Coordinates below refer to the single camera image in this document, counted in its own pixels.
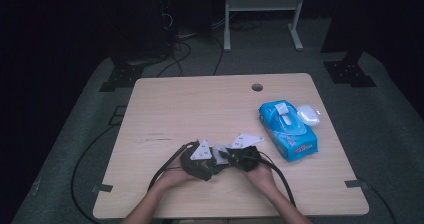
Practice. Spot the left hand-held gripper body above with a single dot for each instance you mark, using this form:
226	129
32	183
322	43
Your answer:
195	164

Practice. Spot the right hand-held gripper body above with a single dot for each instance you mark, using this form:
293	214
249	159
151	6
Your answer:
245	159

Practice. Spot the white wet wipe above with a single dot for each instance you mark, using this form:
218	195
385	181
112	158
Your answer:
218	152
282	108

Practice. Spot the blue wet wipes pack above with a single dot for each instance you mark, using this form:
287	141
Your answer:
290	134

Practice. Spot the person's left hand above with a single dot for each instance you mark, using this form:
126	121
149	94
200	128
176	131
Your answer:
175	177

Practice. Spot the person's right hand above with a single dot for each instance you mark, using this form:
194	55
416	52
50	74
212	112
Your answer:
261	179

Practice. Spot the dark tape strip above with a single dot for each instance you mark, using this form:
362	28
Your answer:
101	188
356	183

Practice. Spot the black stand base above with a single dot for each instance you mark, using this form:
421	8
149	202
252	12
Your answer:
121	77
350	73

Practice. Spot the white metal stand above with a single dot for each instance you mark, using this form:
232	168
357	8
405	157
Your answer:
263	3

